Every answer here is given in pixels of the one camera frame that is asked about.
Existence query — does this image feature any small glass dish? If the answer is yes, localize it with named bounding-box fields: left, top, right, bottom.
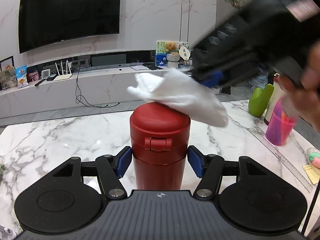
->
left=306, top=147, right=320, bottom=168

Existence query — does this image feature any green and blue painting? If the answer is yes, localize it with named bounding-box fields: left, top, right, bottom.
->
left=155, top=41, right=170, bottom=67

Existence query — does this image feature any pink picture card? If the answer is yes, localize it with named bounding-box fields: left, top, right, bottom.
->
left=27, top=71, right=40, bottom=83

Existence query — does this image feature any red thermos bottle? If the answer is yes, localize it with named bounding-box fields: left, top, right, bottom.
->
left=129, top=102, right=191, bottom=190

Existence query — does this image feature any pink carrot toy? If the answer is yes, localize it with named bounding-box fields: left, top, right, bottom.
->
left=309, top=154, right=320, bottom=168

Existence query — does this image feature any white jug with red lid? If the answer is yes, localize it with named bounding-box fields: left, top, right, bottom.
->
left=264, top=74, right=283, bottom=125

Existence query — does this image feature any black wall television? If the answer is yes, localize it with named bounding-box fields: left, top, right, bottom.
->
left=18, top=0, right=122, bottom=54

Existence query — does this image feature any clear plastic ruler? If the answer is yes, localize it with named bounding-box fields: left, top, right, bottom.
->
left=247, top=127, right=314, bottom=193

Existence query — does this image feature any blue snack bag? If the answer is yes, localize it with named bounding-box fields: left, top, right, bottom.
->
left=15, top=65, right=28, bottom=88

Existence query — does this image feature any pink translucent pen container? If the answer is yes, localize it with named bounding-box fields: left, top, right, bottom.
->
left=265, top=97, right=299, bottom=146

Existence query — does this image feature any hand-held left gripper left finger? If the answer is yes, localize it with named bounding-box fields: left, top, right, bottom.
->
left=42, top=147, right=132, bottom=200

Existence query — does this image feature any brown teddy bear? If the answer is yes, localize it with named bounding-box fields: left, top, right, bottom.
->
left=165, top=42, right=178, bottom=55

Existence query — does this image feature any yellow sticky note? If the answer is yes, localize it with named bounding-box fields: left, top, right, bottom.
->
left=302, top=164, right=320, bottom=185

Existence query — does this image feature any black picture frame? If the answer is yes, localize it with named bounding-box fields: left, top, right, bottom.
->
left=0, top=55, right=14, bottom=72

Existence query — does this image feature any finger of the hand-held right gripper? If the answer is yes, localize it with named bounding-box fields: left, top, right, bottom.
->
left=194, top=51, right=260, bottom=88

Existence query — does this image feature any black power cable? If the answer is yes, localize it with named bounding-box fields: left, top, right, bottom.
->
left=75, top=66, right=119, bottom=108

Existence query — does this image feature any clear plastic bag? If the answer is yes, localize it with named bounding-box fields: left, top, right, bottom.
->
left=249, top=74, right=269, bottom=90

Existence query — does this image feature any round white hand fan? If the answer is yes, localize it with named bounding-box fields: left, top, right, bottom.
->
left=179, top=42, right=192, bottom=65

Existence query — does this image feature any white marble television cabinet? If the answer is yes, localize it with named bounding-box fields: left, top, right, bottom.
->
left=0, top=50, right=220, bottom=119

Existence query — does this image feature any white router with antennas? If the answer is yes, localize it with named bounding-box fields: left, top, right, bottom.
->
left=54, top=59, right=73, bottom=81

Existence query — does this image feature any white cloth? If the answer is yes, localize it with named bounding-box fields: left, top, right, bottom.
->
left=127, top=68, right=229, bottom=128

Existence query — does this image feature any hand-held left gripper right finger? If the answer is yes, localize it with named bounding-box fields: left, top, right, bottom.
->
left=188, top=145, right=275, bottom=200

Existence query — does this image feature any camouflage patterned picture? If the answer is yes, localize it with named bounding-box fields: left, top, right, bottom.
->
left=0, top=69, right=17, bottom=90

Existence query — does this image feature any green curved vase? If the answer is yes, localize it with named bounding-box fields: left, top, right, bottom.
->
left=248, top=84, right=275, bottom=117

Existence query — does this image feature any person's right hand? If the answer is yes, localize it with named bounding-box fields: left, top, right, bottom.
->
left=277, top=42, right=320, bottom=128

